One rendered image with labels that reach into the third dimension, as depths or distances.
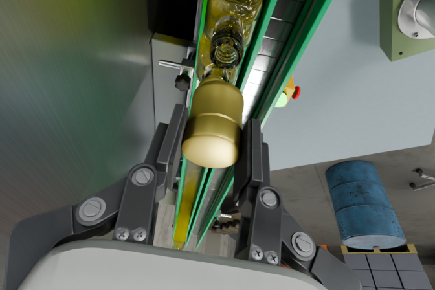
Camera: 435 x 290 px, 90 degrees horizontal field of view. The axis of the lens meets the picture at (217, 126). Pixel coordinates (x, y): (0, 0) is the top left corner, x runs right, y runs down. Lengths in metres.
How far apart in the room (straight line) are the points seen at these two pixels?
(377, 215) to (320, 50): 2.04
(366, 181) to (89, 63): 2.72
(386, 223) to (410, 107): 1.64
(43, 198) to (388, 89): 1.06
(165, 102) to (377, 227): 2.32
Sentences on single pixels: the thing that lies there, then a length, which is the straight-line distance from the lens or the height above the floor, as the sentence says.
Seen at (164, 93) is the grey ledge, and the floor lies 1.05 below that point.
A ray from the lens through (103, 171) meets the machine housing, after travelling 0.41.
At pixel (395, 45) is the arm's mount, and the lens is 0.85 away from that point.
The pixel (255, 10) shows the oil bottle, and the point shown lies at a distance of 0.24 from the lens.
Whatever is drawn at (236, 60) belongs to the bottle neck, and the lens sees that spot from 0.20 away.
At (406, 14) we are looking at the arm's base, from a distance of 0.80.
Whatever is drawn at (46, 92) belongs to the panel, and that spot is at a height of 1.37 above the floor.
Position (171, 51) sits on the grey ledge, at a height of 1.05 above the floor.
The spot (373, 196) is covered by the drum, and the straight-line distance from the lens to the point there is 2.74.
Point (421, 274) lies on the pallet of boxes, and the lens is 6.14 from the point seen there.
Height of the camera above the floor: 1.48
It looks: 41 degrees down
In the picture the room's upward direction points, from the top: 172 degrees counter-clockwise
